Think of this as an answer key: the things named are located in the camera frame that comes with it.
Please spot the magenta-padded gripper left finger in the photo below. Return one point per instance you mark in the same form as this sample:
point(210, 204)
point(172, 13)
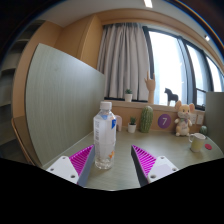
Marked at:
point(63, 168)

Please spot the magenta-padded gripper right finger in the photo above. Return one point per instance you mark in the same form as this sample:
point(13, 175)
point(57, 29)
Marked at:
point(161, 168)

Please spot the clear plastic water bottle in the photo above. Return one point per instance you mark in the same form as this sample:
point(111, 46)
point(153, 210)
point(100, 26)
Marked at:
point(104, 140)

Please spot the cream ceramic mug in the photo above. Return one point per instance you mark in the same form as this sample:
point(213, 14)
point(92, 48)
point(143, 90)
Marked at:
point(197, 143)

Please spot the round purple number sticker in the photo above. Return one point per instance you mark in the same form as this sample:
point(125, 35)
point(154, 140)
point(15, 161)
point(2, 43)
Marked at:
point(164, 121)

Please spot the small potted plant white pot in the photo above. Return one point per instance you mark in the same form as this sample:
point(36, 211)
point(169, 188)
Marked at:
point(132, 128)
point(128, 97)

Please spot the green cactus plush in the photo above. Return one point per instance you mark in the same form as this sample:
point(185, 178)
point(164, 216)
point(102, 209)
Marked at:
point(146, 120)

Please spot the cream mouse plush toy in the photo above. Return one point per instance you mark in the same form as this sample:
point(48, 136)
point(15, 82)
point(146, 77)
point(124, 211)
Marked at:
point(183, 121)

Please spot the small green cactus figure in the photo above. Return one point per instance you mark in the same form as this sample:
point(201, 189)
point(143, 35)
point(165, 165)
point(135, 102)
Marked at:
point(203, 130)

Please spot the small pink figure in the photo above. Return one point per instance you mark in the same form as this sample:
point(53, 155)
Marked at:
point(119, 122)

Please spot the grey-green desk partition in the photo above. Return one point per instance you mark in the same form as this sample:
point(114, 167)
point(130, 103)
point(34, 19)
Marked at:
point(63, 103)
point(215, 120)

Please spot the black horse figure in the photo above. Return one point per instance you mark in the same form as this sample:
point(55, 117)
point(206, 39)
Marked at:
point(171, 96)

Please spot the wooden hand figure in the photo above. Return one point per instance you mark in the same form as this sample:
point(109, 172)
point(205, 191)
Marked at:
point(150, 86)

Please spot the dark-framed window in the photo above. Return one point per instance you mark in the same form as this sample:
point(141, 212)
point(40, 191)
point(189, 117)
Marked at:
point(190, 66)

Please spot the grey pleated curtain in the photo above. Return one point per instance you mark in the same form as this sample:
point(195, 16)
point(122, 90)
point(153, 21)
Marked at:
point(123, 60)

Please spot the ceiling lights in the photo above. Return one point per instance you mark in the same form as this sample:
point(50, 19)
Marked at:
point(148, 3)

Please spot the white wall outlet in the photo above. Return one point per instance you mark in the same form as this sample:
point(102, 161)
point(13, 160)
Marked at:
point(200, 119)
point(194, 118)

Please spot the pale wall shelf unit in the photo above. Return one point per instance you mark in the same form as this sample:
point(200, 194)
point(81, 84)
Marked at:
point(10, 83)

